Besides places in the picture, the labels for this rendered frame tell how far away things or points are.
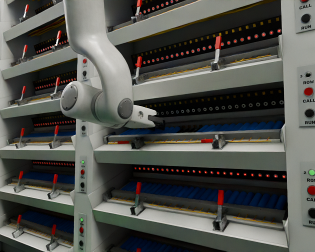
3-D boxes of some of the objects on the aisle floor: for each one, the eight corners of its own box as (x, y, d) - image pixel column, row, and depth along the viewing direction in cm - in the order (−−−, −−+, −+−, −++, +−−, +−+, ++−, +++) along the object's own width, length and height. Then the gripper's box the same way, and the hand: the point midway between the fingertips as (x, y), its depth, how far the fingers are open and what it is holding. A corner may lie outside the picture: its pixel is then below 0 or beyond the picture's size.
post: (90, 300, 93) (98, -185, 106) (72, 292, 99) (82, -167, 112) (132, 278, 109) (135, -142, 122) (115, 272, 115) (119, -129, 128)
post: (-7, 252, 136) (7, -89, 149) (-16, 248, 142) (-1, -80, 155) (33, 241, 152) (43, -66, 165) (24, 238, 157) (34, -59, 170)
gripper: (95, 128, 82) (138, 138, 96) (139, 125, 72) (180, 137, 86) (98, 102, 83) (140, 116, 97) (142, 95, 73) (182, 112, 87)
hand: (155, 124), depth 90 cm, fingers open, 3 cm apart
